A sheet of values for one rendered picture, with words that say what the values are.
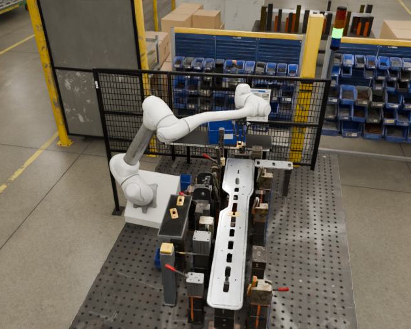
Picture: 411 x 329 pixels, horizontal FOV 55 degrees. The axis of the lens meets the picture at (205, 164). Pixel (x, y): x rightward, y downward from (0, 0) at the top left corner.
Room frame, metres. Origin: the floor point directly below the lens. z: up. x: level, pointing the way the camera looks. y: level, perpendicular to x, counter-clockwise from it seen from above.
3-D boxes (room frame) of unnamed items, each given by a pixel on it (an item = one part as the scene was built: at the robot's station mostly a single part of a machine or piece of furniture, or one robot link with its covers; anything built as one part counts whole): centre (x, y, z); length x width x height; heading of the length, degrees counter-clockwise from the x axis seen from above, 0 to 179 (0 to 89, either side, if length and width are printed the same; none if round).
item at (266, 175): (2.33, -0.44, 0.87); 0.12 x 0.09 x 0.35; 83
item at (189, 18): (7.03, 0.18, 0.52); 1.20 x 0.80 x 1.05; 165
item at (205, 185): (2.08, 0.00, 0.94); 0.18 x 0.13 x 0.49; 173
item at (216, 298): (1.93, -0.19, 1.00); 1.38 x 0.22 x 0.02; 173
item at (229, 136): (2.86, -0.18, 1.10); 0.30 x 0.17 x 0.13; 92
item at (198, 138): (2.87, -0.10, 1.02); 0.90 x 0.22 x 0.03; 83
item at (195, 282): (1.39, 0.06, 0.88); 0.11 x 0.10 x 0.36; 83
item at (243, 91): (2.41, -0.25, 1.63); 0.13 x 0.11 x 0.16; 37
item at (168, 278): (1.51, 0.21, 0.92); 0.08 x 0.08 x 0.44; 83
